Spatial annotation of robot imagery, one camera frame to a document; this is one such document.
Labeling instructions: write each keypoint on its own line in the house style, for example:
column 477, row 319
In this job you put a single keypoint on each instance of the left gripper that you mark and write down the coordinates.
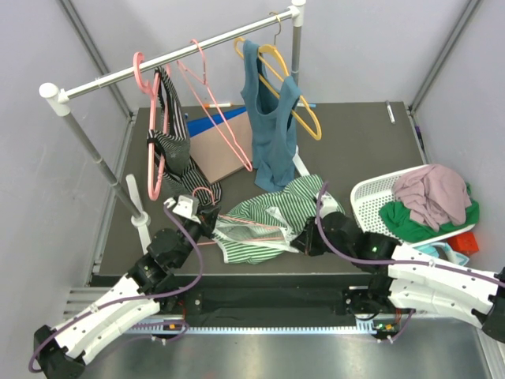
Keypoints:
column 207, row 215

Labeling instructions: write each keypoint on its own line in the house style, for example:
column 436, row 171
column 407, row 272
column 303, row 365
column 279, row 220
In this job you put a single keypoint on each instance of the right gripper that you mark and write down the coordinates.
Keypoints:
column 305, row 242

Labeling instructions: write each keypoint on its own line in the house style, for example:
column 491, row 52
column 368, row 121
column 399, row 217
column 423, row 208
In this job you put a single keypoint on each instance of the green white striped tank top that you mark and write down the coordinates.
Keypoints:
column 301, row 194

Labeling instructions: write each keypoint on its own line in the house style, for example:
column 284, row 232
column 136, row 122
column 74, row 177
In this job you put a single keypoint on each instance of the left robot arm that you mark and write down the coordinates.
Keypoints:
column 64, row 351

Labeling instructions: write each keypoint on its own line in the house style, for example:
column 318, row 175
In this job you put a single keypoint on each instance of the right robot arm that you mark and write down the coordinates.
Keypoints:
column 406, row 278

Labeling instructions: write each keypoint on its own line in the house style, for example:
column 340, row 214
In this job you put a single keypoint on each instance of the black white striped tank top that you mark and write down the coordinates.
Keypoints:
column 181, row 174

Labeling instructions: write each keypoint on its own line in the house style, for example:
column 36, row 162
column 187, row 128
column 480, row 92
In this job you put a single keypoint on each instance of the blue tank top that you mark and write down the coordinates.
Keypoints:
column 274, row 136

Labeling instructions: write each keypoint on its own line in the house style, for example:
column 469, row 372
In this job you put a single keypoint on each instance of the pink hanger with striped top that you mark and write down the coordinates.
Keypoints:
column 152, row 118

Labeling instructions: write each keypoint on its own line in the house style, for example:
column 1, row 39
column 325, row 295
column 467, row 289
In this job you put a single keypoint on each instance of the yellow plastic hanger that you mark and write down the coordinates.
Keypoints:
column 271, row 50

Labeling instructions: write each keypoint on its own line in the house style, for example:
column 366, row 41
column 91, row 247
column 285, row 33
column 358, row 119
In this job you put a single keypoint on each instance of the brown board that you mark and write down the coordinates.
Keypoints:
column 223, row 149

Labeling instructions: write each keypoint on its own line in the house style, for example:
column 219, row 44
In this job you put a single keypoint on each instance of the white perforated laundry basket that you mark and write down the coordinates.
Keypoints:
column 369, row 196

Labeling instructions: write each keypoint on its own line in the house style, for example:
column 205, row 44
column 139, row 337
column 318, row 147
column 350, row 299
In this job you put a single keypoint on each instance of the green garment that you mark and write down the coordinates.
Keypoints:
column 396, row 218

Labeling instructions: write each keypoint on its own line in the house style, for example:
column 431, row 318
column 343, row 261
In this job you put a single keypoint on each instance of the blue sheet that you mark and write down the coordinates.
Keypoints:
column 198, row 126

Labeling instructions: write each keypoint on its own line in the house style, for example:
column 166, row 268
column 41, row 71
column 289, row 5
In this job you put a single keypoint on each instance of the orange capped white marker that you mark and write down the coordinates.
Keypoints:
column 216, row 105

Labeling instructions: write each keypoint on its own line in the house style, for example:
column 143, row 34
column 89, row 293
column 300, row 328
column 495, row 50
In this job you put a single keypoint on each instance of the pink garment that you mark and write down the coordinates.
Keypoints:
column 434, row 195

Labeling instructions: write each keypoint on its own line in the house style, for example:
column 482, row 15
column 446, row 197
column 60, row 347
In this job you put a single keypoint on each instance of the grey marker pen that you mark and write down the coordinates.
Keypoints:
column 390, row 112

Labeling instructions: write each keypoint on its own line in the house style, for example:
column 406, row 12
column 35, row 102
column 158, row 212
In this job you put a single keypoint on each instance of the red block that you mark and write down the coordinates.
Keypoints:
column 464, row 243

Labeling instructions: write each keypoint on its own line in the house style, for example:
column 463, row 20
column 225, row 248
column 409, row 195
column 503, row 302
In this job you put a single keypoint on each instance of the white clothes rack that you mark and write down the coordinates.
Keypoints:
column 58, row 99

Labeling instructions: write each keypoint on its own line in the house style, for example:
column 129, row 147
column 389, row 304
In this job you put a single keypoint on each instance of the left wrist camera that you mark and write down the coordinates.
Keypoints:
column 184, row 206

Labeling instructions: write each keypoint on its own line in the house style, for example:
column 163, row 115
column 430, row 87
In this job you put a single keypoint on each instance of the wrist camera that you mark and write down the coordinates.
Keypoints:
column 329, row 205
column 184, row 206

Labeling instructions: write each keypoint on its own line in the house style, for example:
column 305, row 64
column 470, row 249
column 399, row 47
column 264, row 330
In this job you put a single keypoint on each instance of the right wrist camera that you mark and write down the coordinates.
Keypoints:
column 329, row 205

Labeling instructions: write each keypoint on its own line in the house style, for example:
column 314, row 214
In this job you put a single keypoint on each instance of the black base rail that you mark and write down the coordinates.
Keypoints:
column 269, row 301

